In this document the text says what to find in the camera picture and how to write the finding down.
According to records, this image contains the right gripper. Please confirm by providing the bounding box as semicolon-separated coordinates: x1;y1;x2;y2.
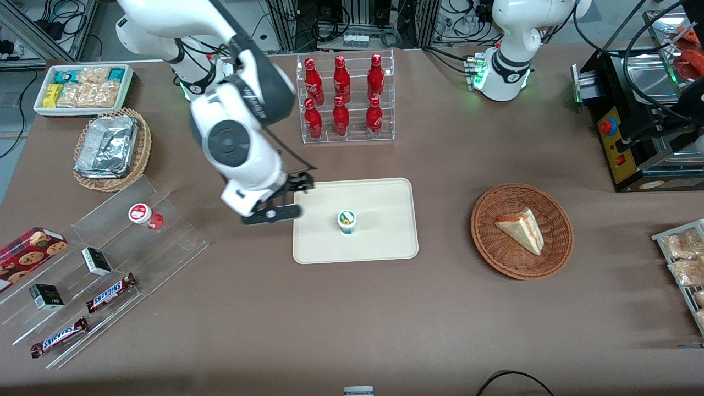
221;172;315;226

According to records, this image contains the cream plastic tray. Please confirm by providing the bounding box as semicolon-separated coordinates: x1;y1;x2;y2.
293;177;420;265

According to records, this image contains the red gum bottle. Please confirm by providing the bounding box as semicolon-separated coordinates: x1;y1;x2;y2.
128;203;164;230

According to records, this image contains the black machine with yellow panel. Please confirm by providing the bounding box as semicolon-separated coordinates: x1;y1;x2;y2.
571;8;704;193

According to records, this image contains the red cola bottle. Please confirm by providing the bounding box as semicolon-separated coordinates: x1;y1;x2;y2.
304;98;323;140
304;57;325;106
332;96;350;137
366;96;384;136
333;55;351;104
367;53;385;101

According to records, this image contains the clear acrylic bottle rack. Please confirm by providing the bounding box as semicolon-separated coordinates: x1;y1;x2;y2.
296;49;395;145

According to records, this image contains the clear bag of nuts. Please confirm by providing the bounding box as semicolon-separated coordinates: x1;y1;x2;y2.
668;257;704;287
662;228;704;259

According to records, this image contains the clear acrylic tiered stand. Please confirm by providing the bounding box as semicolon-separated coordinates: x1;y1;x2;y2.
0;175;210;370

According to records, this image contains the light wicker basket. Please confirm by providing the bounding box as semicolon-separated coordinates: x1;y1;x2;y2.
73;107;152;193

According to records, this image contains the wrapped triangle sandwich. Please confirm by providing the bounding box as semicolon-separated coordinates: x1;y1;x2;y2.
494;207;545;256

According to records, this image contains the silver foil container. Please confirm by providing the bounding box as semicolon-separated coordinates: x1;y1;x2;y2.
75;114;139;179

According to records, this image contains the round brown wicker basket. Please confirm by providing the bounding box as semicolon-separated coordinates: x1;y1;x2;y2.
470;183;574;281

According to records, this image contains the small black box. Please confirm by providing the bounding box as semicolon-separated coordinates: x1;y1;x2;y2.
81;247;113;277
29;283;65;311

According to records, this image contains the brown Snickers bar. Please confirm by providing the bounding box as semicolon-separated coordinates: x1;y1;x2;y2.
85;273;138;314
30;316;89;359

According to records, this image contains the white rectangular snack bin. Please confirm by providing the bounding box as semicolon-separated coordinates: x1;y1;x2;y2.
33;64;134;118

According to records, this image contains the clear peanut snack bag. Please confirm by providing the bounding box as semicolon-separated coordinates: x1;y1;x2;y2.
57;81;120;108
77;67;112;84

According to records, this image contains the red tartan cookie box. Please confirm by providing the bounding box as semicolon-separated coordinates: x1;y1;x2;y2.
0;226;69;293

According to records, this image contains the black cable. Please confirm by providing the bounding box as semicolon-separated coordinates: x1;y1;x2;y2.
476;371;556;396
621;0;704;124

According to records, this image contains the grey wire rack tray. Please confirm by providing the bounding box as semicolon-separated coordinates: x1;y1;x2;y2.
651;218;704;337

